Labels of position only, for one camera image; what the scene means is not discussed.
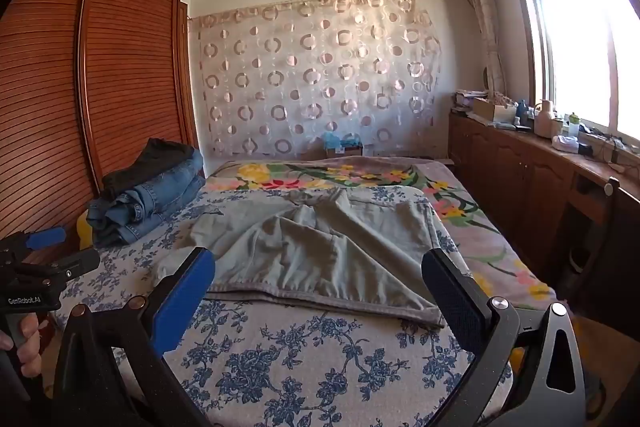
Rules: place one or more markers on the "open cardboard box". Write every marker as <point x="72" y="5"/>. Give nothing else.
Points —
<point x="495" y="111"/>

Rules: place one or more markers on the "white cup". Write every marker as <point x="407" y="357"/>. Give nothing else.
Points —
<point x="557" y="129"/>

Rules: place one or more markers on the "person's left hand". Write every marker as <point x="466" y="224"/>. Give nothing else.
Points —
<point x="31" y="342"/>

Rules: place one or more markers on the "yellow cloth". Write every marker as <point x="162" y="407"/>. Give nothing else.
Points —
<point x="84" y="232"/>

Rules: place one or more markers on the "green-capped bottle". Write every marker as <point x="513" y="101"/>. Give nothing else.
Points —
<point x="574" y="125"/>

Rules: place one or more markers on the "folded dark pants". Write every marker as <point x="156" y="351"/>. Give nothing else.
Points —
<point x="150" y="162"/>

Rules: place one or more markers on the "blue floral bed sheet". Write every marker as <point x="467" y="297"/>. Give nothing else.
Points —
<point x="300" y="367"/>

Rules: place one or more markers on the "white jug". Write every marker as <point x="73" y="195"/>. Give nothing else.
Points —
<point x="543" y="119"/>

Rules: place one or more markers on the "blue bottle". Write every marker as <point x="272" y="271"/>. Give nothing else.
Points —
<point x="523" y="108"/>

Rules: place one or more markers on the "folded blue jeans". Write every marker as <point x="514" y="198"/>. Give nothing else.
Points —
<point x="145" y="207"/>

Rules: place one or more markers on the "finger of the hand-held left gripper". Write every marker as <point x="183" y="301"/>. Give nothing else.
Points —
<point x="46" y="237"/>
<point x="75" y="263"/>

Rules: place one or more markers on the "pale window curtain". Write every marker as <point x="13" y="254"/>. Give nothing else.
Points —
<point x="482" y="17"/>

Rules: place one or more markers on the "circle-patterned sheer curtain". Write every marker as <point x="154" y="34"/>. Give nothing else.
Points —
<point x="320" y="77"/>

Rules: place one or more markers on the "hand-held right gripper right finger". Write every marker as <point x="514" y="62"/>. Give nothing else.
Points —
<point x="449" y="294"/>

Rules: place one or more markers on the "grey-green pants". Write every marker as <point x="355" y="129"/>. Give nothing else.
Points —
<point x="320" y="252"/>

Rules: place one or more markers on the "white cloth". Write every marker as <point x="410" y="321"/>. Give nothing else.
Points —
<point x="565" y="143"/>

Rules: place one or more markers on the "wooden sideboard cabinet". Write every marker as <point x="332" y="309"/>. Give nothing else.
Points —
<point x="505" y="177"/>

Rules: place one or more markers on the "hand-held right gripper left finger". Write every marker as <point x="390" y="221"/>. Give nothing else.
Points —
<point x="184" y="294"/>

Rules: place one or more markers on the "small cardboard box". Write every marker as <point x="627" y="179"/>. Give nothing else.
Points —
<point x="345" y="152"/>

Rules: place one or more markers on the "stack of papers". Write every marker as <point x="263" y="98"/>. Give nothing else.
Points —
<point x="469" y="99"/>

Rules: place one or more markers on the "colourful floral blanket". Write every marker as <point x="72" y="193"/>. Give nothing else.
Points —
<point x="350" y="172"/>

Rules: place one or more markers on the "wooden louvered wardrobe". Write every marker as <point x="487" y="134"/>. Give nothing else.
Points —
<point x="125" y="57"/>

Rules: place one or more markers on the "blue plastic bag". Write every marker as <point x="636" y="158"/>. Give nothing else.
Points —
<point x="340" y="139"/>

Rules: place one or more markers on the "wooden framed window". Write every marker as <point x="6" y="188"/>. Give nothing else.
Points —
<point x="580" y="32"/>

